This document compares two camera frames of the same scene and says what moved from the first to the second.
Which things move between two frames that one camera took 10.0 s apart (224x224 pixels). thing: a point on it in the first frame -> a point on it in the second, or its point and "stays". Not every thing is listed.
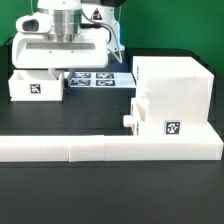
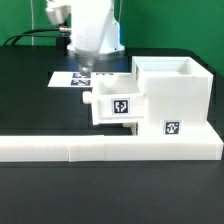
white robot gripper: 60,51 -> 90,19
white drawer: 35,86 -> 115,97
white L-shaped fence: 93,148 stays
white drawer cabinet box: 179,92 stays
